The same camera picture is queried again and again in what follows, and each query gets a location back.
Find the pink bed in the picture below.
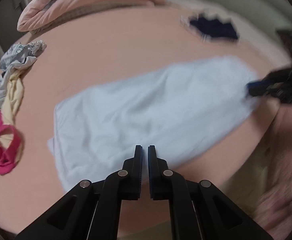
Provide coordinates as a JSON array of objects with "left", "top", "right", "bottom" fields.
[{"left": 0, "top": 2, "right": 292, "bottom": 238}]

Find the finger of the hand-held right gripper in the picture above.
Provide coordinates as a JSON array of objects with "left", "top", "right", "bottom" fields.
[{"left": 246, "top": 76, "right": 270, "bottom": 97}]

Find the pink folded quilt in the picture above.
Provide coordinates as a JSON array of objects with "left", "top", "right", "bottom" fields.
[{"left": 17, "top": 0, "right": 171, "bottom": 34}]

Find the white t-shirt navy trim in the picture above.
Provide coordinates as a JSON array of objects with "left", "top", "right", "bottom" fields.
[{"left": 47, "top": 56, "right": 260, "bottom": 192}]

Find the grey-green padded headboard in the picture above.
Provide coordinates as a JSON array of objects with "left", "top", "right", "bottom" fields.
[{"left": 173, "top": 0, "right": 292, "bottom": 43}]

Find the pink fluffy rug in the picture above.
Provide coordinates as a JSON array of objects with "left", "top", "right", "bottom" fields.
[{"left": 256, "top": 102, "right": 292, "bottom": 233}]

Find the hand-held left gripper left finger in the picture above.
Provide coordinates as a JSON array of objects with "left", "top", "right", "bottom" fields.
[{"left": 15, "top": 145, "right": 143, "bottom": 240}]

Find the pale pink pillow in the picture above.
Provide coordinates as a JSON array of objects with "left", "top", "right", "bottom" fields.
[
  {"left": 166, "top": 0, "right": 236, "bottom": 20},
  {"left": 223, "top": 10, "right": 292, "bottom": 65}
]

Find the pink and cream garment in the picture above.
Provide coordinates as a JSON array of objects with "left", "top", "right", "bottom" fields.
[{"left": 0, "top": 69, "right": 25, "bottom": 175}]

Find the small patterned garment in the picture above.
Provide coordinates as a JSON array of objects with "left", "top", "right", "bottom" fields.
[{"left": 27, "top": 39, "right": 47, "bottom": 57}]

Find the grey printed garment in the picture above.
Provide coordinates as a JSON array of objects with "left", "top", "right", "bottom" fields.
[{"left": 0, "top": 42, "right": 37, "bottom": 72}]

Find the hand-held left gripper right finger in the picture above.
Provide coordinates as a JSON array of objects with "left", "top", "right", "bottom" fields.
[{"left": 147, "top": 145, "right": 274, "bottom": 240}]

